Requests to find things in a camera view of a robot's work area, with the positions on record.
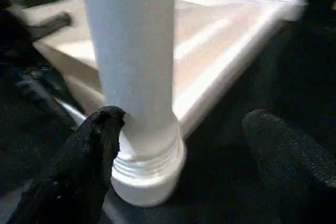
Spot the white plastic table top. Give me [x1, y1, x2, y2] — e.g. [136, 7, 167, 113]
[24, 0, 308, 208]

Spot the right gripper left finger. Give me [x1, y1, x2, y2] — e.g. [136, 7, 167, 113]
[5, 105, 127, 224]

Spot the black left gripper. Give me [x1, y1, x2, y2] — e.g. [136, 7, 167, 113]
[0, 8, 73, 84]

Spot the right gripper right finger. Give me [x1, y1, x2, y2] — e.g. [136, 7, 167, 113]
[241, 109, 336, 224]

